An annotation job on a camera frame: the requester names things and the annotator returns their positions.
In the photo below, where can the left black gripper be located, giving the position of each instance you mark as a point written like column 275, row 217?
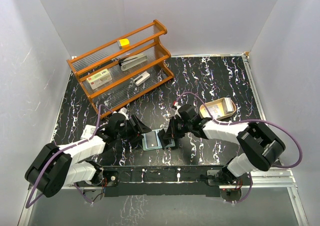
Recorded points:
column 137, row 130

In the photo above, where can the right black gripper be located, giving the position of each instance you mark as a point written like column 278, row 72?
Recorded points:
column 171, row 132

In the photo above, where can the dark striped credit card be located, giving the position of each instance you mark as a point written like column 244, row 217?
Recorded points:
column 151, row 141

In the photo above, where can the green card holder wallet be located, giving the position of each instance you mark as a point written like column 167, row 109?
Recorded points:
column 163, row 143

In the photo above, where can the white blue patterned card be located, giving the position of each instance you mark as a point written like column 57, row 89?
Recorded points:
column 215, row 111

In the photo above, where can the beige card tray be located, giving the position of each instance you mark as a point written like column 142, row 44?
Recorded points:
column 205, row 113

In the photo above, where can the stack of cards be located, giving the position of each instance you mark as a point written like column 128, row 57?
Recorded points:
column 227, row 105

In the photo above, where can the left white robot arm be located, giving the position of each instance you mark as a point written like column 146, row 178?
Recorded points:
column 57, row 166

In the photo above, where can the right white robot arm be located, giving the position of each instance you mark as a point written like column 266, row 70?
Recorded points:
column 260, row 145

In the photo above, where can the white paper card with code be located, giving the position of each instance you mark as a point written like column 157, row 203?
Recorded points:
column 88, row 132

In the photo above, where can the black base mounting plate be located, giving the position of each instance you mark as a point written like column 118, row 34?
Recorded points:
column 167, row 180

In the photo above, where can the small white stapler remover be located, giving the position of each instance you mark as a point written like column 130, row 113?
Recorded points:
column 141, row 78

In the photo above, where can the orange wooden three-tier rack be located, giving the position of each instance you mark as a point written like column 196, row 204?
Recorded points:
column 121, row 90

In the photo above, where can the white staples box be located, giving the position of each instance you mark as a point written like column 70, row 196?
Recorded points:
column 99, row 79

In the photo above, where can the grey black stapler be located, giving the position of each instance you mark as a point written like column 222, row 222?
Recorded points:
column 132, row 61

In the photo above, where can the yellow grey tape measure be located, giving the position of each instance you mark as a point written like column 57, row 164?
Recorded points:
column 123, row 43

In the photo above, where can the aluminium frame rail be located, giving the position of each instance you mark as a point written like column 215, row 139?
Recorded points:
column 275, row 177

